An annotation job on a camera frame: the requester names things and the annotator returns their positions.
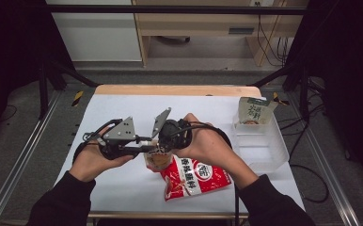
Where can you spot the light wooden desk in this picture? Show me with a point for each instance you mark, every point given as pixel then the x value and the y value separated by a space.
pixel 201 23

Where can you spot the black horizontal frame bar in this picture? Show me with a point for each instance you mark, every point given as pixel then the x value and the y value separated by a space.
pixel 170 9

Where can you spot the translucent plastic container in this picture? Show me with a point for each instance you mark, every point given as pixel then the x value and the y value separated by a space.
pixel 261 144

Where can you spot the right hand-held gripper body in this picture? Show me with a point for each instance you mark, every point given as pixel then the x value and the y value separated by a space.
pixel 174 135

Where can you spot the dark object under desk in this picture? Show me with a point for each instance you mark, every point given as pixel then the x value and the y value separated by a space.
pixel 173 39

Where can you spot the person's left hand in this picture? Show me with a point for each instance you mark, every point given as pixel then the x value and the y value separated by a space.
pixel 91 164

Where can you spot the white cabinet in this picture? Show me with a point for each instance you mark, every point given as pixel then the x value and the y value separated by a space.
pixel 98 34

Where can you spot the yellow and black tape strip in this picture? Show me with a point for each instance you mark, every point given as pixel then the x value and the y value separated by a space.
pixel 77 98
pixel 280 100

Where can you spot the person's right hand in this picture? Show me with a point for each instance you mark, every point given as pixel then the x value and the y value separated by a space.
pixel 211 147

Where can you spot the green and beige pouch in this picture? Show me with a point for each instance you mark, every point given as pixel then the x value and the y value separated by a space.
pixel 255 109

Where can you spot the black metal stand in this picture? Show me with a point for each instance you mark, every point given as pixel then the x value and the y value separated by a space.
pixel 44 88
pixel 303 91

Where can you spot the black curtain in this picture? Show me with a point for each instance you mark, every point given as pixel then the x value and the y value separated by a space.
pixel 349 69
pixel 10 50

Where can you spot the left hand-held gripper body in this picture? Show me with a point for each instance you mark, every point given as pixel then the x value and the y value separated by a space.
pixel 120 130

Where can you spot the white and orange spout pouch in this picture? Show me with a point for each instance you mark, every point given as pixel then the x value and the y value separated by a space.
pixel 158 161

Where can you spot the white table sheet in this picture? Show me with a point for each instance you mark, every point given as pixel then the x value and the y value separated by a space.
pixel 182 106

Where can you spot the wooden table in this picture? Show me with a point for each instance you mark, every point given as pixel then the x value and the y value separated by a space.
pixel 176 90

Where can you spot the red and white seasoning packet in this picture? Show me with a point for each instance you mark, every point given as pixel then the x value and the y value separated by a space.
pixel 192 179

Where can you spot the aluminium floor rail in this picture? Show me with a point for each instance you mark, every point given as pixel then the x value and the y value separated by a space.
pixel 16 163
pixel 327 169

